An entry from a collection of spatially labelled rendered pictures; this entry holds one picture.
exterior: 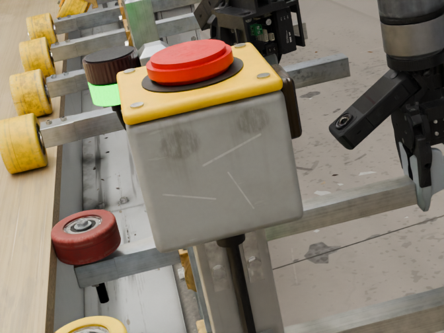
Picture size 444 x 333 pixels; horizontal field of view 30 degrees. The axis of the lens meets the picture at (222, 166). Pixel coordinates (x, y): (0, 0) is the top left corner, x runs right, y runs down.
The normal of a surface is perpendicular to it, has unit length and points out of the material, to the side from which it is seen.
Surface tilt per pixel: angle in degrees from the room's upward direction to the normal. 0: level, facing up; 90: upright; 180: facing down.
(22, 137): 62
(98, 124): 90
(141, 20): 90
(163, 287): 0
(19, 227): 0
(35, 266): 0
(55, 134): 90
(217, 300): 90
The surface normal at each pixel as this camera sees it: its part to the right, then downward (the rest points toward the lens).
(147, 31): 0.16, 0.37
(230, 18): -0.85, 0.34
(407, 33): -0.32, 0.44
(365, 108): -0.65, -0.64
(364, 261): -0.19, -0.90
